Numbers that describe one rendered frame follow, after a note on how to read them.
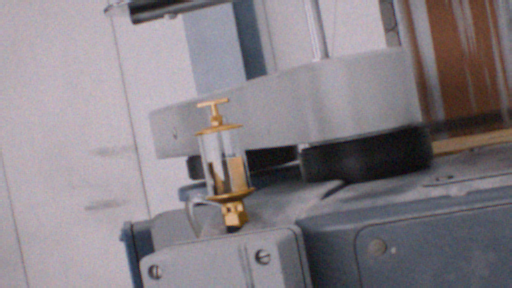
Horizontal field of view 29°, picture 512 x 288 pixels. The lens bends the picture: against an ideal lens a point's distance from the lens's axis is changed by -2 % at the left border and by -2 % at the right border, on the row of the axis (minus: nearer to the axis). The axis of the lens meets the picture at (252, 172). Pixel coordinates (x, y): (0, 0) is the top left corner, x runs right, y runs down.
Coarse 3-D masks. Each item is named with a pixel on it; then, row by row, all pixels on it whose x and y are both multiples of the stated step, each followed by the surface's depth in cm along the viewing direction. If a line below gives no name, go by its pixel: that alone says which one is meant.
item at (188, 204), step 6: (192, 198) 65; (198, 198) 65; (204, 198) 64; (186, 204) 66; (192, 204) 66; (210, 204) 64; (216, 204) 64; (186, 210) 67; (192, 210) 67; (192, 216) 68; (192, 222) 69; (192, 228) 69; (198, 228) 69; (198, 234) 70
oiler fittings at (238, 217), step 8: (200, 104) 57; (208, 104) 57; (216, 104) 57; (216, 112) 57; (216, 120) 56; (208, 128) 56; (216, 128) 55; (224, 128) 55; (232, 128) 56; (240, 192) 56; (248, 192) 56; (216, 200) 56; (224, 200) 56; (232, 200) 56; (240, 200) 57; (224, 208) 57; (232, 208) 57; (240, 208) 57; (224, 216) 57; (232, 216) 56; (240, 216) 56; (232, 224) 57; (240, 224) 57
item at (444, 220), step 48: (336, 144) 64; (288, 192) 61; (336, 192) 60; (384, 192) 54; (432, 192) 51; (480, 192) 50; (336, 240) 52; (384, 240) 51; (432, 240) 50; (480, 240) 49
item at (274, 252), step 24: (192, 240) 53; (216, 240) 51; (240, 240) 49; (264, 240) 48; (288, 240) 49; (144, 264) 50; (168, 264) 50; (192, 264) 49; (216, 264) 49; (240, 264) 48; (264, 264) 48; (288, 264) 49
